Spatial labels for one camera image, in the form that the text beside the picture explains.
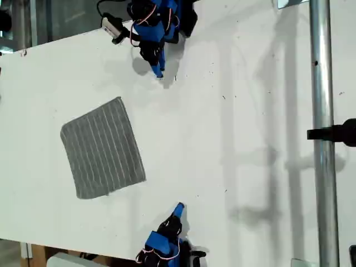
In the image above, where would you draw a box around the grey striped towel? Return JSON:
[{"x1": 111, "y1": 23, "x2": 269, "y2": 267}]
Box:
[{"x1": 60, "y1": 96, "x2": 147, "y2": 200}]

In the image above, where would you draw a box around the white box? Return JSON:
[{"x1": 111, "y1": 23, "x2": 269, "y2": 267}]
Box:
[{"x1": 46, "y1": 251, "x2": 92, "y2": 267}]

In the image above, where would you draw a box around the wooden table leg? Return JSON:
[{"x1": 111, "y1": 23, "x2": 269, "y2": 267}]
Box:
[{"x1": 21, "y1": 241, "x2": 47, "y2": 267}]

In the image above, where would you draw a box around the black round object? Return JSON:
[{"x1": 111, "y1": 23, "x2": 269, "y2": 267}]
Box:
[{"x1": 0, "y1": 9, "x2": 12, "y2": 32}]

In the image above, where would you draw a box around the black clamp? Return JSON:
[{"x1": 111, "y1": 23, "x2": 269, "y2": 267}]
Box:
[{"x1": 306, "y1": 118, "x2": 356, "y2": 147}]

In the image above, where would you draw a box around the red white servo wire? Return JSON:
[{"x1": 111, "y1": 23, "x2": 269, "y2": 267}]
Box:
[{"x1": 129, "y1": 22, "x2": 142, "y2": 48}]

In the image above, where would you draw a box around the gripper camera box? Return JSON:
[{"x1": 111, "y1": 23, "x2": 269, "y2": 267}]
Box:
[
  {"x1": 100, "y1": 13, "x2": 130, "y2": 45},
  {"x1": 189, "y1": 241, "x2": 208, "y2": 267}
]

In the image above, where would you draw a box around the camera black cable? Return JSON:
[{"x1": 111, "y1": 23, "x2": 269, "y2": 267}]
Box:
[{"x1": 96, "y1": 0, "x2": 131, "y2": 15}]

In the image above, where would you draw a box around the steel post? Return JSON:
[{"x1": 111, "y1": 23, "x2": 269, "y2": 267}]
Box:
[{"x1": 308, "y1": 0, "x2": 342, "y2": 267}]

